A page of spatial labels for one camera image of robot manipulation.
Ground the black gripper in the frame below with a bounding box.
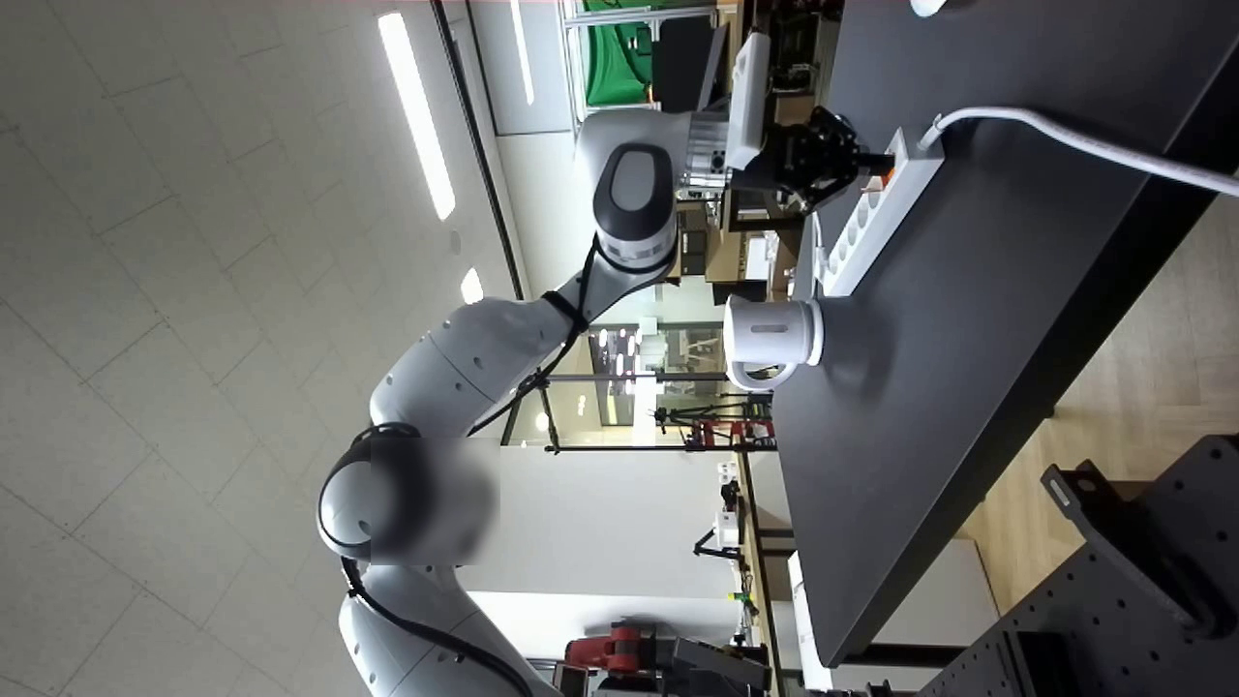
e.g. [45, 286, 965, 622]
[765, 105, 898, 199]

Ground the white power strip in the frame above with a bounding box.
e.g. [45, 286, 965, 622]
[813, 125, 948, 303]

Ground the white wrist mounting plate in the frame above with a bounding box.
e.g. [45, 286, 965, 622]
[724, 28, 773, 172]

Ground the white mug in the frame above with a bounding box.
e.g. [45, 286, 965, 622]
[716, 290, 827, 393]

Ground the green board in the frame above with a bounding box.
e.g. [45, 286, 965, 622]
[579, 0, 667, 114]

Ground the long ceiling light strip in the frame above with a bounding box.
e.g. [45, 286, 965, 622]
[376, 7, 460, 224]

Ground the black perforated breadboard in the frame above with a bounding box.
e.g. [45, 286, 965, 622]
[918, 434, 1239, 697]

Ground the red machine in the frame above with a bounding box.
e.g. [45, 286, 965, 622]
[562, 620, 667, 684]

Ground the thick white power cable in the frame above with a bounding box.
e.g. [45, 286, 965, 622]
[912, 105, 1239, 199]

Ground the white metal frame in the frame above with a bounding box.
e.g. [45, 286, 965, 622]
[562, 0, 729, 132]

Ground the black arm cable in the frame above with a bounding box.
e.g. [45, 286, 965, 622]
[338, 243, 604, 697]

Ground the black clamp bracket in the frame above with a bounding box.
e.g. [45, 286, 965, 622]
[1036, 458, 1232, 637]

